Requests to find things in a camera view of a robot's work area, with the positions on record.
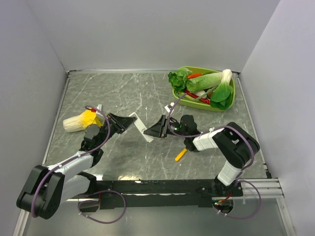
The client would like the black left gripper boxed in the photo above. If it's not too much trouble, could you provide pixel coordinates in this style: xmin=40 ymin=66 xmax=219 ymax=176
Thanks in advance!
xmin=96 ymin=112 xmax=135 ymax=148

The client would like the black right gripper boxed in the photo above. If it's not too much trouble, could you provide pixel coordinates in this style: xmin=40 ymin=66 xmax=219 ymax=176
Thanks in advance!
xmin=144 ymin=115 xmax=189 ymax=139

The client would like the white remote control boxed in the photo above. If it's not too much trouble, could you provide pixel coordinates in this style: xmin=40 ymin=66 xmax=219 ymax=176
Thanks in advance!
xmin=129 ymin=112 xmax=154 ymax=143

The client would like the yellow handled screwdriver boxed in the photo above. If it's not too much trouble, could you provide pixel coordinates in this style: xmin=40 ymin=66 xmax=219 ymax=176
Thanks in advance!
xmin=175 ymin=148 xmax=187 ymax=162

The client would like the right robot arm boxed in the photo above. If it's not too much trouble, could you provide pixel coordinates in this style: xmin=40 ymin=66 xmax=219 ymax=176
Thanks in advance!
xmin=144 ymin=115 xmax=260 ymax=196

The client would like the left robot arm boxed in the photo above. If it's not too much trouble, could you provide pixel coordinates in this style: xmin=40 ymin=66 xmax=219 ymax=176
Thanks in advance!
xmin=16 ymin=113 xmax=137 ymax=219

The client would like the green plastic basket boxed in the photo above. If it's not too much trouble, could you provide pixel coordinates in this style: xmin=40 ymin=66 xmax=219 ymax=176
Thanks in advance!
xmin=168 ymin=66 xmax=236 ymax=112

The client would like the green scallion toy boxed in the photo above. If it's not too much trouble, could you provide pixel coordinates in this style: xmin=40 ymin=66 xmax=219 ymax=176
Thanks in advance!
xmin=182 ymin=86 xmax=220 ymax=101

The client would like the yellow napa cabbage toy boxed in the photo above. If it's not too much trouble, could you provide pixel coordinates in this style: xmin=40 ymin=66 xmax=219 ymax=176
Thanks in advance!
xmin=63 ymin=110 xmax=104 ymax=133

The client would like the green lettuce toy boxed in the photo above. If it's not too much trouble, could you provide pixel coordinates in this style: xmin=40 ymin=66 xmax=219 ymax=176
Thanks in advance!
xmin=168 ymin=67 xmax=192 ymax=91

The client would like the white radish toy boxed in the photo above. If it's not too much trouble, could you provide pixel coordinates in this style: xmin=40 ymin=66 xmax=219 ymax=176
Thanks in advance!
xmin=194 ymin=90 xmax=207 ymax=98

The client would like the red chili pepper toy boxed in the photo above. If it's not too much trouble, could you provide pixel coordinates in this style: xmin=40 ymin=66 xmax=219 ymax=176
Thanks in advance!
xmin=184 ymin=90 xmax=210 ymax=105

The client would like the green napa cabbage toy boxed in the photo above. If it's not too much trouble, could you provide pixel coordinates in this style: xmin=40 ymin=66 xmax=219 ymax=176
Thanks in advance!
xmin=186 ymin=72 xmax=222 ymax=92

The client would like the orange carrot toy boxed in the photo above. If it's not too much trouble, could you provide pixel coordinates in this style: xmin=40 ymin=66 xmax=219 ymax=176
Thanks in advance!
xmin=188 ymin=73 xmax=202 ymax=79

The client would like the bok choy toy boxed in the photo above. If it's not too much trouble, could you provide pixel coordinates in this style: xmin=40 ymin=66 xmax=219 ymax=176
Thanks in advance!
xmin=210 ymin=69 xmax=234 ymax=110

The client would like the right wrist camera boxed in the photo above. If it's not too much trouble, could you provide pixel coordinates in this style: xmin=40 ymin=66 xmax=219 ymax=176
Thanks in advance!
xmin=164 ymin=102 xmax=174 ymax=113

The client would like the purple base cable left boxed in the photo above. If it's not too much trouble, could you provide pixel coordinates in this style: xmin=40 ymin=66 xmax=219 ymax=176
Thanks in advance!
xmin=77 ymin=189 xmax=126 ymax=224

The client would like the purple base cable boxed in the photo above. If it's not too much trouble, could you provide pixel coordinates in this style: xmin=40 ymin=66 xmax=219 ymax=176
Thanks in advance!
xmin=77 ymin=189 xmax=126 ymax=224
xmin=213 ymin=179 xmax=261 ymax=219

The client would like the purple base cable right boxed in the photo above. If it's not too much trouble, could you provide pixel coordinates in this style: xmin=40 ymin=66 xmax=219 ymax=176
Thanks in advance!
xmin=213 ymin=179 xmax=261 ymax=219

